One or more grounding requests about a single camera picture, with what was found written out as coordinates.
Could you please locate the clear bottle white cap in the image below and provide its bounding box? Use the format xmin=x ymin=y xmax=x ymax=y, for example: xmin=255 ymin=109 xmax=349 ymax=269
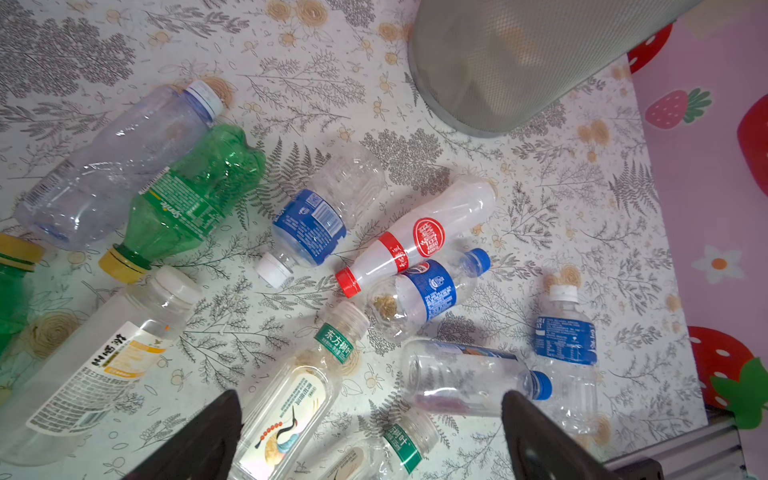
xmin=14 ymin=80 xmax=227 ymax=251

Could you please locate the crushed clear bottle blue cap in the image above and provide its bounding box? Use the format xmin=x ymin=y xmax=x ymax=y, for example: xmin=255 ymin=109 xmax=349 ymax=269
xmin=401 ymin=339 xmax=553 ymax=417

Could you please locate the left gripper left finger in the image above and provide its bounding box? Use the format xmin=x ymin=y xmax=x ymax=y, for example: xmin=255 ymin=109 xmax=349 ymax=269
xmin=124 ymin=390 xmax=242 ymax=480

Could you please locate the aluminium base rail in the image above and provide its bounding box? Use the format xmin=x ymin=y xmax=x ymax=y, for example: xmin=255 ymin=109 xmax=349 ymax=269
xmin=604 ymin=409 xmax=749 ymax=480

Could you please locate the clear bottle blue label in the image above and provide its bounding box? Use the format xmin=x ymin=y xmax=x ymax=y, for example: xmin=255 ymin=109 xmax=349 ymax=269
xmin=255 ymin=144 xmax=385 ymax=288

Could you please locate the clear bottle crane label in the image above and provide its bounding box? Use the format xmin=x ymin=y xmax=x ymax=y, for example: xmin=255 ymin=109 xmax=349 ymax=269
xmin=228 ymin=301 xmax=370 ymax=479

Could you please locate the translucent grey waste bin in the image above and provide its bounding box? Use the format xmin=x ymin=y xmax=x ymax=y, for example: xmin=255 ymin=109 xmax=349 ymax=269
xmin=408 ymin=0 xmax=695 ymax=138

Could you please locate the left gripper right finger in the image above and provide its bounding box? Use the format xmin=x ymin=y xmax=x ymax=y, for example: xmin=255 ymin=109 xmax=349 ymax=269
xmin=501 ymin=390 xmax=618 ymax=480

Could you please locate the green bottle yellow cap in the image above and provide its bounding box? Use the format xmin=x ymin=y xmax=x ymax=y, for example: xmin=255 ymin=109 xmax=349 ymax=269
xmin=98 ymin=124 xmax=266 ymax=284

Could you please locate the white bottle red cap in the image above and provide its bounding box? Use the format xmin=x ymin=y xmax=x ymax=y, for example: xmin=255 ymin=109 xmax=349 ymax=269
xmin=336 ymin=175 xmax=497 ymax=298

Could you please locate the clear bottle green neck label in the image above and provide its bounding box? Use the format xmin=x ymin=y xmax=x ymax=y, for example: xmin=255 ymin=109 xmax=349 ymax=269
xmin=309 ymin=409 xmax=439 ymax=479

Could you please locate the clear bottle yellow label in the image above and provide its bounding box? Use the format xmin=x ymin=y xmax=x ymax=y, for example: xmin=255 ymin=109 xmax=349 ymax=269
xmin=1 ymin=266 xmax=203 ymax=466

